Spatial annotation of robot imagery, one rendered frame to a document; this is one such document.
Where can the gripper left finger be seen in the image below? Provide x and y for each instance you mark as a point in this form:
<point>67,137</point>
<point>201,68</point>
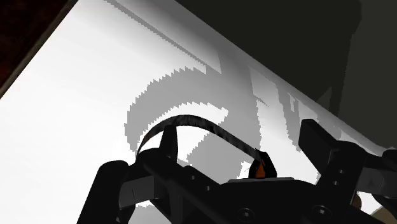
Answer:
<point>155,186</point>

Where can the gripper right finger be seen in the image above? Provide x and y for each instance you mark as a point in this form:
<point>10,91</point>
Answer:
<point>341,161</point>

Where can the black curved band orange end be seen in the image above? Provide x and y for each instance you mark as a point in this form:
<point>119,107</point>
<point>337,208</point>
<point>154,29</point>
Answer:
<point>198,119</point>

